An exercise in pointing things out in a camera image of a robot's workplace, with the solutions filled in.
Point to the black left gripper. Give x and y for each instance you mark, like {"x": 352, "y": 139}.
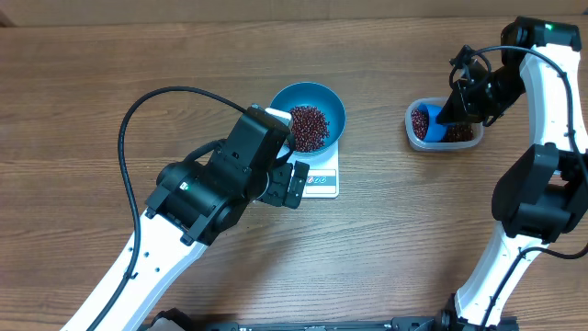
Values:
{"x": 282, "y": 173}

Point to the blue plastic measuring scoop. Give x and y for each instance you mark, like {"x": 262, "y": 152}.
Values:
{"x": 435, "y": 132}

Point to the clear plastic bean container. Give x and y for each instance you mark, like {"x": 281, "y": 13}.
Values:
{"x": 420, "y": 145}

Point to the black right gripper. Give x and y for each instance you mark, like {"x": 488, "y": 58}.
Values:
{"x": 466, "y": 104}

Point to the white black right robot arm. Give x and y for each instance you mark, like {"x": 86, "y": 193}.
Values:
{"x": 544, "y": 193}

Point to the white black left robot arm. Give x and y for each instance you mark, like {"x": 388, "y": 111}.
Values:
{"x": 190, "y": 207}

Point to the teal plastic bowl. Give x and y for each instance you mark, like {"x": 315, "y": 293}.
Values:
{"x": 322, "y": 97}

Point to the white digital kitchen scale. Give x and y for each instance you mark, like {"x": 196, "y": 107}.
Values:
{"x": 323, "y": 181}

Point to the red beans in container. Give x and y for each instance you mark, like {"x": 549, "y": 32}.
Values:
{"x": 454, "y": 133}

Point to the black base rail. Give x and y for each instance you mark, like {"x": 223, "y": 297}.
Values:
{"x": 414, "y": 323}

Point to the red beans in bowl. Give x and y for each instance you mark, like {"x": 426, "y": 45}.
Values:
{"x": 309, "y": 127}

